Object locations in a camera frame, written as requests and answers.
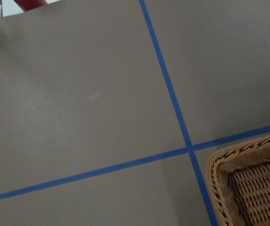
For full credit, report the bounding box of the red object at table edge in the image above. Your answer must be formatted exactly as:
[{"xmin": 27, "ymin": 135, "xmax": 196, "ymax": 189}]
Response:
[{"xmin": 14, "ymin": 0, "xmax": 48, "ymax": 12}]

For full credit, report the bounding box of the tan wicker basket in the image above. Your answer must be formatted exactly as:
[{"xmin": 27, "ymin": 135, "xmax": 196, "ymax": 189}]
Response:
[{"xmin": 205, "ymin": 135, "xmax": 270, "ymax": 226}]

